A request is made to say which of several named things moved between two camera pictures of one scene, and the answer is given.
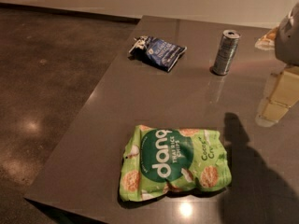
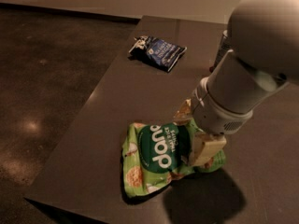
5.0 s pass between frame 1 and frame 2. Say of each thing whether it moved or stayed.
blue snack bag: stayed
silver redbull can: stayed
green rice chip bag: moved
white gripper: moved
